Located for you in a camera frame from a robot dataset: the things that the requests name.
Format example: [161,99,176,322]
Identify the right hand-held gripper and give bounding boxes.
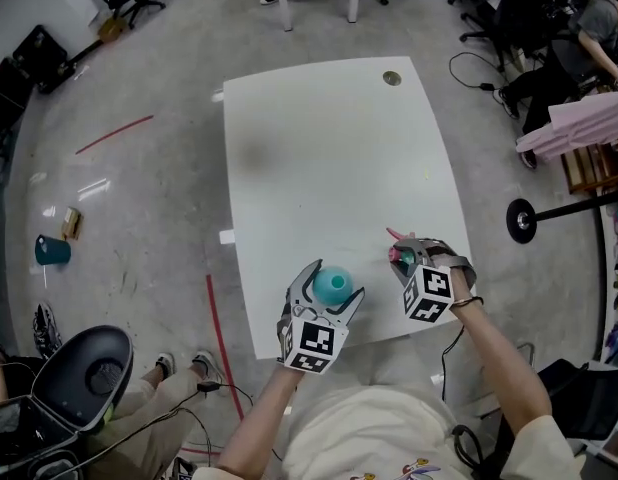
[390,237,478,325]

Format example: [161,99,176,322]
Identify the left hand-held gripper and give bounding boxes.
[276,259,366,377]

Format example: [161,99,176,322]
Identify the teal spray bottle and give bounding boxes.
[312,264,360,314]

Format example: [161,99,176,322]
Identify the pink teal spray head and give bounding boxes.
[385,226,419,270]

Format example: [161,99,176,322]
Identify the person's left forearm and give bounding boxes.
[216,361,304,480]

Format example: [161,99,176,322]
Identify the person's right forearm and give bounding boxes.
[447,295,551,442]

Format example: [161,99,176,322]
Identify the white table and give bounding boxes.
[222,56,476,361]

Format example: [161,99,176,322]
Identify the long red floor tape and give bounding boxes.
[205,273,246,422]

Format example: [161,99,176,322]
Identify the black stand base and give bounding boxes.
[504,198,539,245]

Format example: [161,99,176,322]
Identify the person's white printed shirt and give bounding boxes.
[282,381,593,480]

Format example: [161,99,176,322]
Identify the black stand pole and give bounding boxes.
[533,191,618,221]

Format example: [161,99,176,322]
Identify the wooden crate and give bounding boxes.
[560,137,618,198]

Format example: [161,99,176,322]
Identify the white shelf unit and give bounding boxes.
[594,200,618,367]

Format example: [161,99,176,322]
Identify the beige trousers legs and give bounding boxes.
[83,362,215,480]

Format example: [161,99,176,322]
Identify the pink cloth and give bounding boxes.
[515,91,618,165]

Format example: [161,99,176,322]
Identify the black mesh chair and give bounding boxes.
[481,356,618,452]

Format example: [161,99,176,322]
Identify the small cardboard box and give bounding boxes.
[60,206,85,242]

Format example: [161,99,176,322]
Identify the short red floor tape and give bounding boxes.
[74,114,155,156]

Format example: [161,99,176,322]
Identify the black open equipment case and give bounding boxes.
[0,324,135,477]

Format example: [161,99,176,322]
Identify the teal waste bin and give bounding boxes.
[34,233,72,269]

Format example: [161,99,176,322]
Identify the black white patterned sneaker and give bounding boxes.
[31,301,64,360]

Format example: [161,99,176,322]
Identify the brown cardboard box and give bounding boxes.
[97,16,129,45]

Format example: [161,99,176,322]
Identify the black hard case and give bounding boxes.
[11,23,71,95]
[0,56,36,137]

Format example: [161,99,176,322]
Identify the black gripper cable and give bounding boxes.
[440,323,466,403]

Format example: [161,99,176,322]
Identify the black floor cable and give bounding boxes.
[447,51,496,93]

